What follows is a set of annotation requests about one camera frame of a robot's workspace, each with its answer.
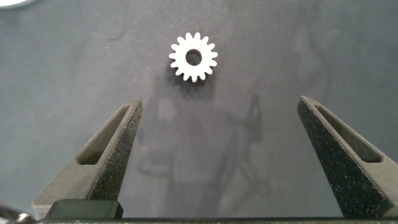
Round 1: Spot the round white carrier plate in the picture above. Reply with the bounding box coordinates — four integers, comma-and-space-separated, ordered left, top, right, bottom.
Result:
0, 0, 35, 9

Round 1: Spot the small steel planetary gear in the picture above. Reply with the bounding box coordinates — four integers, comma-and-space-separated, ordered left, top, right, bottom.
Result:
169, 32, 219, 83

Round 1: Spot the dark mat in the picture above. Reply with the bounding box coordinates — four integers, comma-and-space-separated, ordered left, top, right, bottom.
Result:
0, 0, 398, 219

